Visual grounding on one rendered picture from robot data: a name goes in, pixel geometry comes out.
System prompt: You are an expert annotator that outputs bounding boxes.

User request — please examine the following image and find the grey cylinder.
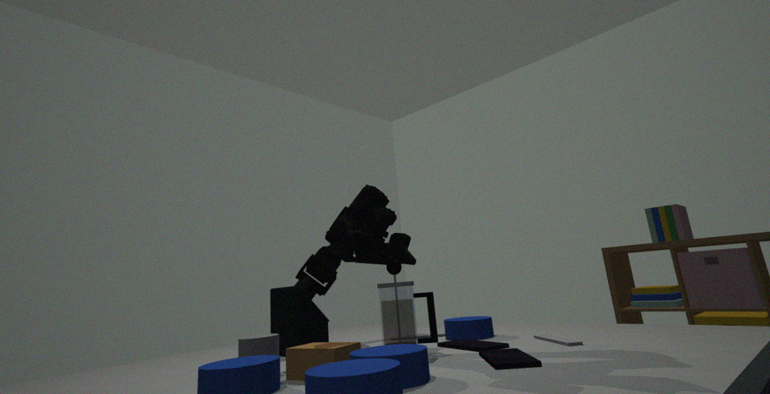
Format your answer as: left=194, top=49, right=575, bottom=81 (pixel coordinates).
left=238, top=334, right=279, bottom=357

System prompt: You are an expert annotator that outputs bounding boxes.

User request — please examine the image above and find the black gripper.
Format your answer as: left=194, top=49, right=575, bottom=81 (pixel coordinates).
left=338, top=222, right=416, bottom=265

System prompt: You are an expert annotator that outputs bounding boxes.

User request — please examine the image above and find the french press coffee maker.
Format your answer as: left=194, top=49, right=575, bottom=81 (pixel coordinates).
left=377, top=259, right=439, bottom=345

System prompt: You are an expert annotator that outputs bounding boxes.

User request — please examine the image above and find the blue cylinder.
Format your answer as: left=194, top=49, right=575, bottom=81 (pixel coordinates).
left=444, top=316, right=494, bottom=340
left=197, top=355, right=280, bottom=394
left=304, top=359, right=402, bottom=394
left=349, top=344, right=430, bottom=389

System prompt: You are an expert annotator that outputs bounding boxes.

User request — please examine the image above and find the tan rectangular block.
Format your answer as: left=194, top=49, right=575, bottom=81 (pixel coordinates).
left=286, top=342, right=361, bottom=381

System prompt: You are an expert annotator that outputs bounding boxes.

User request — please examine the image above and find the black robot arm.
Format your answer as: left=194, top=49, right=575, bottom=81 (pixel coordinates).
left=295, top=185, right=396, bottom=300

